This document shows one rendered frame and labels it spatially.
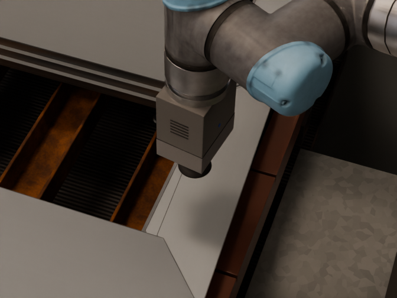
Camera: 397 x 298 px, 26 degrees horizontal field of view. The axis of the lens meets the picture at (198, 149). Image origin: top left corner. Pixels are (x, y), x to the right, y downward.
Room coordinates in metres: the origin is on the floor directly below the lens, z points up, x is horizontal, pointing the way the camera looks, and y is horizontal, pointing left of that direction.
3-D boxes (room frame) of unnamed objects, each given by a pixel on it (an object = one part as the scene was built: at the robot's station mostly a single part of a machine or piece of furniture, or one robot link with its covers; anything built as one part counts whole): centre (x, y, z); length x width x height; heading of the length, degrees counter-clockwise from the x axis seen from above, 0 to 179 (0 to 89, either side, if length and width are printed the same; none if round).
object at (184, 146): (0.68, 0.01, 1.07); 0.10 x 0.09 x 0.16; 61
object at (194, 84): (0.68, 0.00, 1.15); 0.08 x 0.08 x 0.05
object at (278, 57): (0.61, -0.08, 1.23); 0.11 x 0.11 x 0.08; 43
